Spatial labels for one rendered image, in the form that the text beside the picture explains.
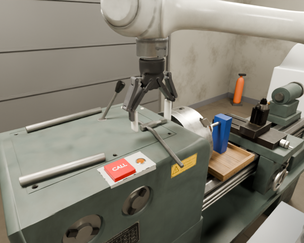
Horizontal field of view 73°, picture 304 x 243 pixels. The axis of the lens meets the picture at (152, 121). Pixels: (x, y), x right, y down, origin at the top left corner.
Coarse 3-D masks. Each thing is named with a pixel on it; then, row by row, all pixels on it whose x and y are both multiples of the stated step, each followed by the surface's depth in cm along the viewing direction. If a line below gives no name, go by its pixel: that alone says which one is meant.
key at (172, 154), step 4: (140, 124) 74; (148, 128) 71; (152, 132) 69; (156, 132) 68; (156, 136) 66; (160, 140) 64; (164, 144) 62; (168, 148) 59; (168, 152) 59; (172, 152) 58; (172, 156) 57; (176, 156) 56; (176, 160) 55; (180, 164) 53
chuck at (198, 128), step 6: (174, 108) 97; (186, 108) 95; (192, 108) 95; (180, 114) 90; (186, 114) 90; (192, 114) 91; (198, 114) 92; (192, 120) 88; (198, 120) 90; (192, 126) 86; (198, 126) 88; (198, 132) 87; (204, 132) 88; (210, 132) 90; (210, 138) 90; (210, 144) 90; (210, 156) 93
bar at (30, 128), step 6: (96, 108) 85; (72, 114) 79; (78, 114) 80; (84, 114) 82; (90, 114) 83; (54, 120) 75; (60, 120) 76; (66, 120) 77; (30, 126) 70; (36, 126) 71; (42, 126) 73; (48, 126) 74
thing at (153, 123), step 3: (159, 120) 76; (162, 120) 76; (165, 120) 76; (144, 123) 72; (147, 123) 72; (150, 123) 73; (153, 123) 73; (156, 123) 74; (159, 123) 75; (141, 126) 71; (144, 126) 71; (150, 126) 72; (153, 126) 74; (141, 129) 71; (144, 129) 71
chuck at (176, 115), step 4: (160, 112) 95; (172, 112) 91; (176, 112) 91; (172, 116) 89; (176, 116) 88; (180, 116) 89; (172, 120) 90; (176, 120) 88; (180, 120) 86; (184, 120) 87; (180, 124) 86; (184, 124) 85; (188, 124) 86; (188, 128) 85; (192, 128) 86
